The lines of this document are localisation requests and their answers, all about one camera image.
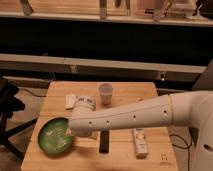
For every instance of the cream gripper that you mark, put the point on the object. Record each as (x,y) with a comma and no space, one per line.
(94,135)

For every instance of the green ceramic bowl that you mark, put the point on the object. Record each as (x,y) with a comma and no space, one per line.
(52,138)

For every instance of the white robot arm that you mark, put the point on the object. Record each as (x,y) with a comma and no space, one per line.
(192,109)

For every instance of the black rectangular bar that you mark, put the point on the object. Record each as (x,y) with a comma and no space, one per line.
(104,142)

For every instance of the white rectangular block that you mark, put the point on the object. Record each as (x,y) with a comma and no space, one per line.
(70,100)

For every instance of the translucent plastic cup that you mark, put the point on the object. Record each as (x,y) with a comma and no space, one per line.
(106,92)

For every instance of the white plastic bottle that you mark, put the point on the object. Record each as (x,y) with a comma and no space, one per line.
(141,148)

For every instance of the black chair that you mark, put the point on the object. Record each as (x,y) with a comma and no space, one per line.
(8,105)

